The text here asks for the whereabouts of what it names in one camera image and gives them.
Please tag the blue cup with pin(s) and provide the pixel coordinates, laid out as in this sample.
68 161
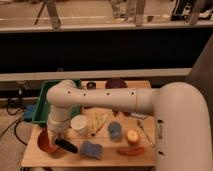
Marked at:
115 130

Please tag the wooden table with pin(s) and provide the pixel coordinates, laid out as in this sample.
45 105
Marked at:
34 157

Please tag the metal spoon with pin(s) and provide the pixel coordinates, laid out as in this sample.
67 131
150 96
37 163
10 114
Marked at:
140 125

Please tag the small metal can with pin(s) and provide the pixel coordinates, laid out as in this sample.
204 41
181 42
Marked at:
91 85

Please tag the yellow banana peel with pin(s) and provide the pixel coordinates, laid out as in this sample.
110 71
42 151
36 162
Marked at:
98 120

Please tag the blue box under tray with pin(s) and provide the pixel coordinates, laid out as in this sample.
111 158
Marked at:
28 113

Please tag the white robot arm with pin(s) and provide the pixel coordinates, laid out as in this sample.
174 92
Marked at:
183 138

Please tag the red bowl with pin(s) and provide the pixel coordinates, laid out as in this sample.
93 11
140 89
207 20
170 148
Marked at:
43 143

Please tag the white cup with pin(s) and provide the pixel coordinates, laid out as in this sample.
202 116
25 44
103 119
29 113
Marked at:
79 124

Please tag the blue sponge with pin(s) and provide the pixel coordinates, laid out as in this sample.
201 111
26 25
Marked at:
91 150

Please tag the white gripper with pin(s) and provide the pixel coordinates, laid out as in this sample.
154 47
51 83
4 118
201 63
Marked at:
53 136

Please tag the green plastic tray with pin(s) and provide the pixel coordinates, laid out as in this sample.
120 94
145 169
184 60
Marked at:
42 108

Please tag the red sausage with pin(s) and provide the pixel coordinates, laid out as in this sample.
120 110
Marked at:
130 151

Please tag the purple bowl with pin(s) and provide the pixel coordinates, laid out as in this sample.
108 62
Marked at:
115 83

